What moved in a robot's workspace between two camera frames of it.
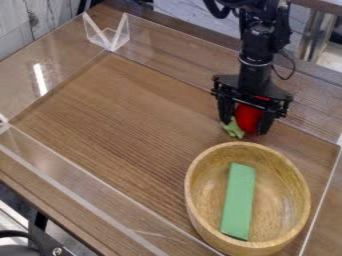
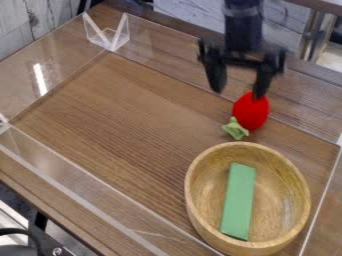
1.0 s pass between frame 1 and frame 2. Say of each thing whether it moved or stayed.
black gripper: moved
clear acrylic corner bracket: stayed
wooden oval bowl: stayed
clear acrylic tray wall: stayed
